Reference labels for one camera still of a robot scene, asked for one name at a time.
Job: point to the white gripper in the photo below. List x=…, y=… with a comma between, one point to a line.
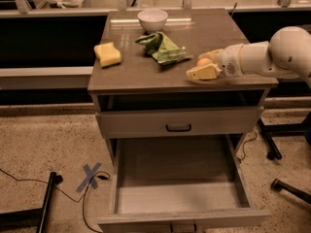
x=228, y=62

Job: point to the orange fruit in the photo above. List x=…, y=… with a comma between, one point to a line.
x=203, y=61

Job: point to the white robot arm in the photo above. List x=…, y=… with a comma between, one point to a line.
x=287, y=55

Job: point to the closed upper drawer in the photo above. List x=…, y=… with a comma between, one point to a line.
x=178, y=122

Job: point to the grey drawer cabinet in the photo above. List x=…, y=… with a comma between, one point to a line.
x=139, y=83

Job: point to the open lower drawer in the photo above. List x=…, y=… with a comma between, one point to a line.
x=178, y=185

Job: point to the green chip bag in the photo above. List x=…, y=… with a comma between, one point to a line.
x=162, y=49

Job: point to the white ceramic bowl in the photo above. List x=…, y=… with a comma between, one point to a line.
x=152, y=20

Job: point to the black stand leg right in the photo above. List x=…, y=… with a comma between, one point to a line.
x=273, y=152

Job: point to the black stand leg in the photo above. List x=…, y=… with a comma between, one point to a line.
x=37, y=218
x=273, y=152

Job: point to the yellow sponge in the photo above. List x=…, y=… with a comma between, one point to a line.
x=107, y=54

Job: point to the black caster leg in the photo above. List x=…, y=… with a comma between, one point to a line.
x=278, y=185

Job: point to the blue tape cross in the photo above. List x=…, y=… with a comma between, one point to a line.
x=89, y=179

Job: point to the black stand leg left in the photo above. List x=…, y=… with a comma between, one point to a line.
x=37, y=218

